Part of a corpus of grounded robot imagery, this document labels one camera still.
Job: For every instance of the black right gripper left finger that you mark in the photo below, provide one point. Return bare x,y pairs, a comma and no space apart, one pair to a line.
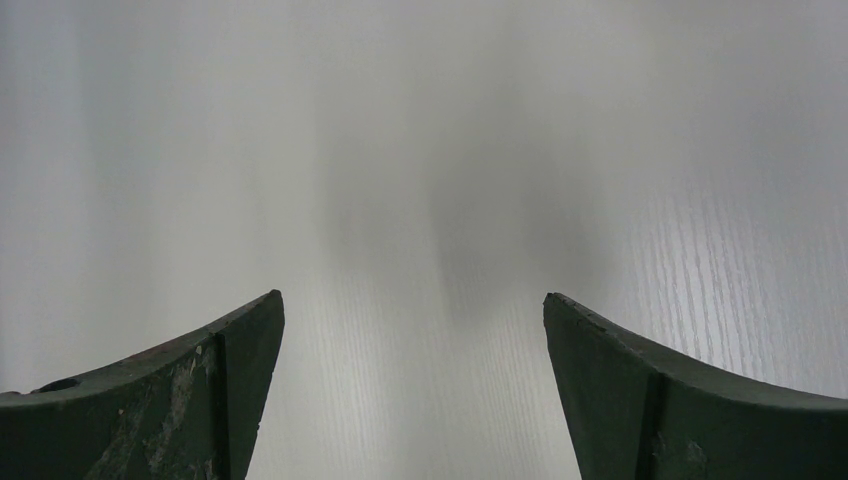
189,408

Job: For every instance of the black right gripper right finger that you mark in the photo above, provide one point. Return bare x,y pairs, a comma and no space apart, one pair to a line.
636,409

